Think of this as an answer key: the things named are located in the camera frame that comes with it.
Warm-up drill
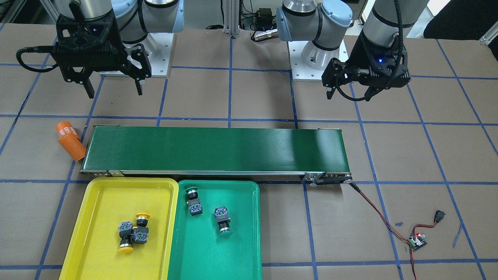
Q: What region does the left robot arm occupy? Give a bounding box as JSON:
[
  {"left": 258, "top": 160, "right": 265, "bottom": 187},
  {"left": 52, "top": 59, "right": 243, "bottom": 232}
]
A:
[{"left": 276, "top": 0, "right": 428, "bottom": 102}]

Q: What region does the orange cylinder with 4680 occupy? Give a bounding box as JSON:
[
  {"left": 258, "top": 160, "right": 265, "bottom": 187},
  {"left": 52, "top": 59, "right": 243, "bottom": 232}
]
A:
[{"left": 56, "top": 121, "right": 81, "bottom": 140}]

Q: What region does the green push button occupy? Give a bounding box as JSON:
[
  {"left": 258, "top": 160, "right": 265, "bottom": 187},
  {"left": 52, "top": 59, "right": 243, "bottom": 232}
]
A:
[
  {"left": 185, "top": 186, "right": 203, "bottom": 216},
  {"left": 214, "top": 206, "right": 231, "bottom": 234}
]

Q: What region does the green conveyor belt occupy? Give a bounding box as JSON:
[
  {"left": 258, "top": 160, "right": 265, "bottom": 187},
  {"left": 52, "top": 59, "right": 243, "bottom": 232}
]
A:
[{"left": 80, "top": 126, "right": 353, "bottom": 186}]

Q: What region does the aluminium frame post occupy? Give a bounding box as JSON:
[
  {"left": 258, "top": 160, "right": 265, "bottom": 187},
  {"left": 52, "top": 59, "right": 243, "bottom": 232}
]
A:
[{"left": 221, "top": 0, "right": 241, "bottom": 37}]

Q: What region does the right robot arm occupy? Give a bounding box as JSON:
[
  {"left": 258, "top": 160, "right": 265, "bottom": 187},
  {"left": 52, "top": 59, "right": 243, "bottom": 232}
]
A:
[{"left": 50, "top": 0, "right": 184, "bottom": 98}]

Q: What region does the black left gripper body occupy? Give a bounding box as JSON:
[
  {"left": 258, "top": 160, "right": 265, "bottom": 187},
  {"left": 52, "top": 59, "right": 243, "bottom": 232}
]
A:
[{"left": 322, "top": 33, "right": 411, "bottom": 102}]

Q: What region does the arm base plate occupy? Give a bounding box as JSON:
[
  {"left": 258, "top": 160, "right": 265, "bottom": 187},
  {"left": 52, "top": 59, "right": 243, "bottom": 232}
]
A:
[
  {"left": 140, "top": 33, "right": 174, "bottom": 78},
  {"left": 288, "top": 40, "right": 349, "bottom": 82}
]

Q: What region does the yellow plastic tray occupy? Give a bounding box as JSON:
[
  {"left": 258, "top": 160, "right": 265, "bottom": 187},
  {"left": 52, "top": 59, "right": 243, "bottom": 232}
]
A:
[{"left": 59, "top": 177, "right": 179, "bottom": 280}]

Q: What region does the small motor controller board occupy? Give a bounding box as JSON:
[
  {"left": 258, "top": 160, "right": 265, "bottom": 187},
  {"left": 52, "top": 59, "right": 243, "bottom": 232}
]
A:
[{"left": 407, "top": 233, "right": 427, "bottom": 251}]

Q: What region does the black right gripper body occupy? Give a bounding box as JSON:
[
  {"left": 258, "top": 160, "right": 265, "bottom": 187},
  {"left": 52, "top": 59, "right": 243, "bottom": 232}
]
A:
[{"left": 51, "top": 14, "right": 152, "bottom": 84}]

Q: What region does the plain orange cylinder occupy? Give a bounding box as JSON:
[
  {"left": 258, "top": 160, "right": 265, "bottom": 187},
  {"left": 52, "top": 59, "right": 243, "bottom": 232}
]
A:
[{"left": 58, "top": 134, "right": 86, "bottom": 161}]

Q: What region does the yellow push button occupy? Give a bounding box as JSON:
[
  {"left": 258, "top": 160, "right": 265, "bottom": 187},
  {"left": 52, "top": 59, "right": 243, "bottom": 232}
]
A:
[
  {"left": 117, "top": 221, "right": 134, "bottom": 254},
  {"left": 132, "top": 213, "right": 151, "bottom": 244}
]

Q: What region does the green plastic tray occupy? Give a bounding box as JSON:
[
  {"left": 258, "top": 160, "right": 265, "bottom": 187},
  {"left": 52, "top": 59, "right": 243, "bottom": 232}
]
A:
[{"left": 168, "top": 180, "right": 263, "bottom": 280}]

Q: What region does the red black power cable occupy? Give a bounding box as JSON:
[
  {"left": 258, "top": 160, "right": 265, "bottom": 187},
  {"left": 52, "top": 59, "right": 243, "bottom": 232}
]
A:
[{"left": 348, "top": 182, "right": 438, "bottom": 280}]

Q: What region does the black inline switch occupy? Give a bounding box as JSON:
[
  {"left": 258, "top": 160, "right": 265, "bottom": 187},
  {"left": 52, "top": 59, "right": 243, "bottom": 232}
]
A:
[{"left": 434, "top": 210, "right": 446, "bottom": 224}]

